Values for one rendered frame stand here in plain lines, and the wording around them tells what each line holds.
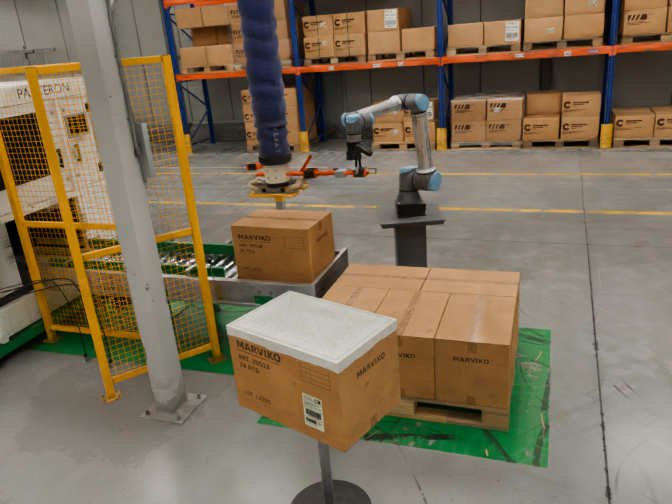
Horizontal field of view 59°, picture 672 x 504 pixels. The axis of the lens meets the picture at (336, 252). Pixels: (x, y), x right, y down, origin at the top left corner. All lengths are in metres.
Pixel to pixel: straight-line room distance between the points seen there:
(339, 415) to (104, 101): 1.99
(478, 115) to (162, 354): 8.21
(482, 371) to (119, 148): 2.26
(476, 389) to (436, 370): 0.24
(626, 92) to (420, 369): 9.38
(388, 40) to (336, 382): 9.32
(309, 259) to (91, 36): 1.85
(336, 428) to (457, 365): 1.17
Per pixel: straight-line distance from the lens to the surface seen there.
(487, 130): 10.90
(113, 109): 3.34
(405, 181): 4.64
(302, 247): 3.97
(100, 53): 3.32
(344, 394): 2.28
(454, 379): 3.41
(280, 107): 3.99
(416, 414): 3.61
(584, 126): 10.89
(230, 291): 4.21
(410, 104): 4.38
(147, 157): 3.45
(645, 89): 12.19
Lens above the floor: 2.14
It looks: 20 degrees down
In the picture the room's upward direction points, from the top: 5 degrees counter-clockwise
